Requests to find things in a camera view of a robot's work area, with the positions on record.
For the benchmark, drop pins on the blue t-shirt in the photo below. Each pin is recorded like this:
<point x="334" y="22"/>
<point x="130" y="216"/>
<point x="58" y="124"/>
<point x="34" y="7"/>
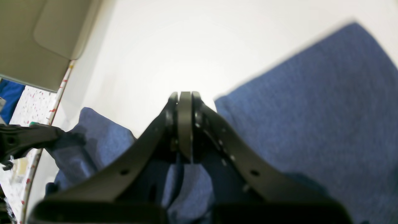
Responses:
<point x="326" y="117"/>

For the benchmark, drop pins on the grey plastic bin right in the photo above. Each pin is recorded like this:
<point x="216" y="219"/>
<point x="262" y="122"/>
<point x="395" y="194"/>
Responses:
<point x="39" y="39"/>

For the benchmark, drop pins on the terrazzo patterned side board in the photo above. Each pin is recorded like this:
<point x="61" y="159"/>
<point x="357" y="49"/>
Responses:
<point x="35" y="106"/>

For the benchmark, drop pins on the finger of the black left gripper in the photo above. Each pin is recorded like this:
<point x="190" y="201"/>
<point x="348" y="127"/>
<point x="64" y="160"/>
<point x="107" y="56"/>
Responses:
<point x="16" y="141"/>

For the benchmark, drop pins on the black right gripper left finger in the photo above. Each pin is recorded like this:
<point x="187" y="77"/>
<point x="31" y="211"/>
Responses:
<point x="130" y="190"/>

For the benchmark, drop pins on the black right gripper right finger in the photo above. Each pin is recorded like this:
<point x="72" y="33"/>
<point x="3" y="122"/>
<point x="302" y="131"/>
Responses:
<point x="247" y="189"/>

